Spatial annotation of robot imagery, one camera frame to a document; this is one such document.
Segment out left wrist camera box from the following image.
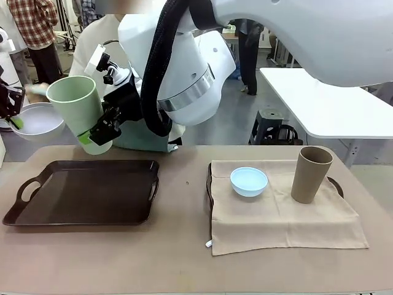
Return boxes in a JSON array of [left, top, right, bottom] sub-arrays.
[[0, 26, 15, 52]]

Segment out white cylindrical air purifier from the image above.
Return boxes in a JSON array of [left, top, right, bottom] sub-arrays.
[[0, 49, 24, 132]]

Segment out person in red plaid shirt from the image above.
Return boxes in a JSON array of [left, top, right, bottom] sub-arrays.
[[7, 0, 63, 86]]

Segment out person in beige sweater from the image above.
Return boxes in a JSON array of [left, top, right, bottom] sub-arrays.
[[69, 14, 185, 153]]

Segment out person in grey plaid shirt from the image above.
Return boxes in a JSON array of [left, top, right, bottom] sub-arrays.
[[73, 0, 106, 29]]

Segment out person in black trousers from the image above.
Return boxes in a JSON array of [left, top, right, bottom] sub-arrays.
[[237, 18, 265, 96]]

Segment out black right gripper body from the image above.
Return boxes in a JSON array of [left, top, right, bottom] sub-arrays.
[[103, 73, 145, 124]]

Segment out tall brown cup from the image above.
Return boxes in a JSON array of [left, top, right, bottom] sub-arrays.
[[290, 146, 334, 205]]

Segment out dark brown handled tray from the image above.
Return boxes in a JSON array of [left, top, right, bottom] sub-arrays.
[[206, 162, 344, 211], [2, 159, 160, 227]]

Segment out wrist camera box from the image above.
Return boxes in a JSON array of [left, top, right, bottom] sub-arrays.
[[0, 26, 15, 52], [84, 44, 131, 87]]

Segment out person's right hand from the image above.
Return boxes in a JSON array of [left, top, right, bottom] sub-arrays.
[[26, 83, 47, 95]]

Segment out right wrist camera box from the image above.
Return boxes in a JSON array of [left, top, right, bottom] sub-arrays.
[[84, 44, 131, 87]]

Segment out black cable sleeve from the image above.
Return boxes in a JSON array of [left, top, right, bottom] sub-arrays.
[[142, 0, 185, 136]]

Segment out tall light green cup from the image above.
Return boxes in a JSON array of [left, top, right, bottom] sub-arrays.
[[45, 76, 114, 155]]

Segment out white round bowl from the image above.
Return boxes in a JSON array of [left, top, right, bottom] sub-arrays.
[[11, 103, 66, 143]]

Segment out beige cloth mat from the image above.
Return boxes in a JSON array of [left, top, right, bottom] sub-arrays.
[[204, 159, 370, 256]]

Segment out dark plastic stool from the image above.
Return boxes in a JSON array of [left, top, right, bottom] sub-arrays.
[[248, 108, 285, 145]]

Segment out light blue round bowl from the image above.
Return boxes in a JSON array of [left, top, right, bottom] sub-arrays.
[[230, 167, 269, 198]]

